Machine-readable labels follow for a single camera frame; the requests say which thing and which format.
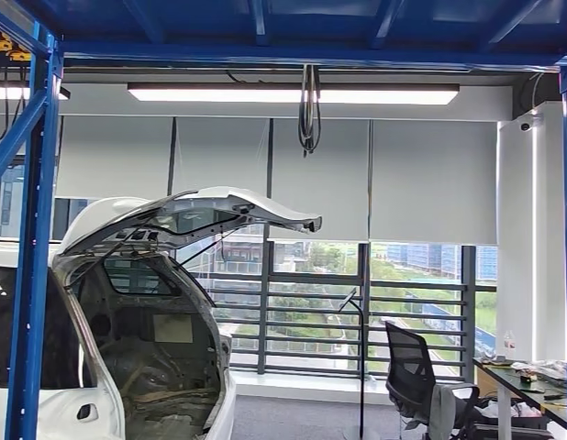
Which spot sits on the black bag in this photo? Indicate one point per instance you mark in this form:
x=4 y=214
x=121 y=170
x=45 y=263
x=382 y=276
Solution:
x=508 y=422

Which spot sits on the dark desk white legs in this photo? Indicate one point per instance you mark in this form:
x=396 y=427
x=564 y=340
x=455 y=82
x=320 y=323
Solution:
x=503 y=419

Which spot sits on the white car body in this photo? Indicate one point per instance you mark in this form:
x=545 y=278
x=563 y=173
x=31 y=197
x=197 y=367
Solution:
x=54 y=419

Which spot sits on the white security camera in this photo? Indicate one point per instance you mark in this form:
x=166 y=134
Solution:
x=525 y=123

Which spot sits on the small yellow black device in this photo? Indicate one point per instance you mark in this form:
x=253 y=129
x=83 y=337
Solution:
x=527 y=378

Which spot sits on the long ceiling light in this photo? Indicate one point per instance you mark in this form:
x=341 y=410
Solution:
x=219 y=94
x=8 y=93

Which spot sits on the beige rectangular sheet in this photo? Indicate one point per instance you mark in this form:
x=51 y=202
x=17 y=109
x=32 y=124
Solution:
x=172 y=329

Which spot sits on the grey window railing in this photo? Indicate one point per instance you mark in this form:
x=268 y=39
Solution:
x=311 y=278

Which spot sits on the blue rack diagonal brace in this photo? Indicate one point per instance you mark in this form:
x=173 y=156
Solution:
x=12 y=142

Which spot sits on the white car tailgate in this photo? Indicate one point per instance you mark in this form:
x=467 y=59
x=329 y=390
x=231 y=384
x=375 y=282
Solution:
x=264 y=209

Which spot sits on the blue rack shelf deck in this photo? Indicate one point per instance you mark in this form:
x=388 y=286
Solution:
x=311 y=24

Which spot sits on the black floor stand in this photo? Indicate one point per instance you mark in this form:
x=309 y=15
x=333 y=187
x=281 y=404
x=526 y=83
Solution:
x=362 y=376

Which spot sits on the black mesh office chair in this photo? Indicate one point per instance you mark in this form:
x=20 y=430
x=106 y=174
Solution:
x=407 y=364

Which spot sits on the grey cloth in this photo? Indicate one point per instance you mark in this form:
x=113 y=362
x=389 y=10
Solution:
x=441 y=413

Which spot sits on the clear plastic bottle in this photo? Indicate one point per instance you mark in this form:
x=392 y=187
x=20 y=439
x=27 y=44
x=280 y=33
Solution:
x=509 y=347

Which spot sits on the cardboard box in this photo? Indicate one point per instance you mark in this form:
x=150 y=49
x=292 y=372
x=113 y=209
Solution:
x=485 y=382

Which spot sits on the white roller blind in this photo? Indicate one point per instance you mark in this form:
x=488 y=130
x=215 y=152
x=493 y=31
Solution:
x=1 y=121
x=219 y=152
x=434 y=182
x=320 y=182
x=113 y=158

